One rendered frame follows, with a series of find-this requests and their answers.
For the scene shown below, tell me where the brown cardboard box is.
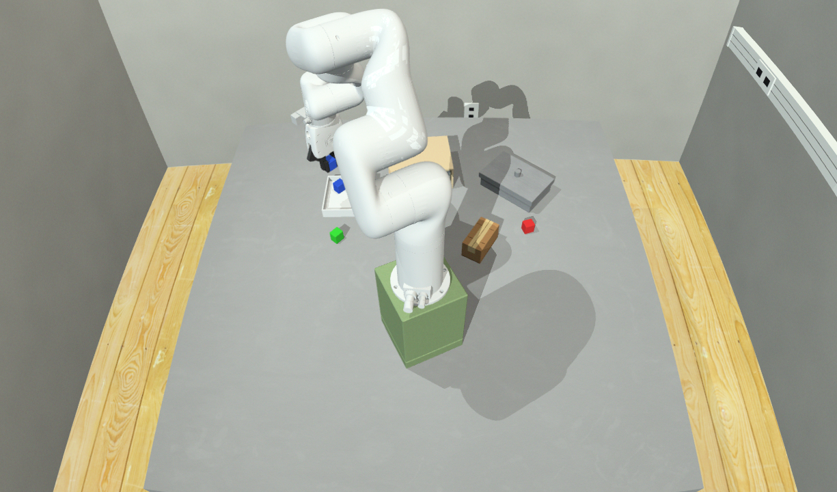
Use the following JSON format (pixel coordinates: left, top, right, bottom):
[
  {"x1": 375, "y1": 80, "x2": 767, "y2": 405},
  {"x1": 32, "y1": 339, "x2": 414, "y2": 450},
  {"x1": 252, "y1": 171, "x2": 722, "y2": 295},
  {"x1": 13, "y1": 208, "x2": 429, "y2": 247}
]
[{"x1": 461, "y1": 217, "x2": 499, "y2": 264}]

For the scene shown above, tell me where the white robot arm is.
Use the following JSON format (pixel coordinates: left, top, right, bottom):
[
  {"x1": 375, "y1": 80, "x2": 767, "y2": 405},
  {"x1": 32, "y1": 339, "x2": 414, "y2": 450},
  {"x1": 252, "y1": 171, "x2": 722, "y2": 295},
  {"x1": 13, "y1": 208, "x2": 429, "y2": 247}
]
[{"x1": 286, "y1": 9, "x2": 452, "y2": 313}]

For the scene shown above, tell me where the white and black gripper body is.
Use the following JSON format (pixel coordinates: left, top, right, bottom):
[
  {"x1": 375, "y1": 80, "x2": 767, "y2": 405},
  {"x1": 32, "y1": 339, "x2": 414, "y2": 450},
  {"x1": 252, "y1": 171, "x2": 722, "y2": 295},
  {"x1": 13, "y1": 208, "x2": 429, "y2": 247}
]
[{"x1": 305, "y1": 113, "x2": 343, "y2": 159}]

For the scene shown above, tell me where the red block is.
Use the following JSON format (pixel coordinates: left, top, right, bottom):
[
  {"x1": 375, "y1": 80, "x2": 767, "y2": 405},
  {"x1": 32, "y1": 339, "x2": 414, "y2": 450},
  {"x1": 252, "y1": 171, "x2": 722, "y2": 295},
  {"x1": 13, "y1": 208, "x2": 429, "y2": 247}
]
[{"x1": 521, "y1": 219, "x2": 535, "y2": 234}]

